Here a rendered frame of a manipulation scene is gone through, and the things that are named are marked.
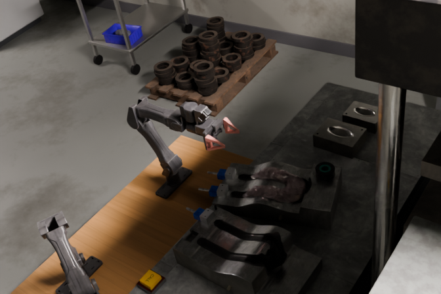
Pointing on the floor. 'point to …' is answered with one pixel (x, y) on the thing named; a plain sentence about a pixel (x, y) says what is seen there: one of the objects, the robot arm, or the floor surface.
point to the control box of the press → (413, 262)
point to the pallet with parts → (212, 67)
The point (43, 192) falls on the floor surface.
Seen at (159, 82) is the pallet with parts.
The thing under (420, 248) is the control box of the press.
